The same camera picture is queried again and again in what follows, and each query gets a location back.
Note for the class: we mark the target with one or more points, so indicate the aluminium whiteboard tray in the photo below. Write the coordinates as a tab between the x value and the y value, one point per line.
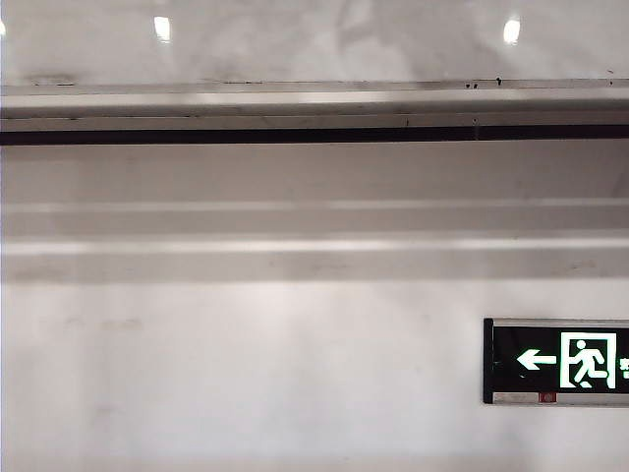
245	105

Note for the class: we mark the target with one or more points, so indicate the whiteboard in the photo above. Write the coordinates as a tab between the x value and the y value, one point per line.
314	44

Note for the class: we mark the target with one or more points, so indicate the green black exit sign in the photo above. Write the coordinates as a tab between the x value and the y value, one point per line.
540	361

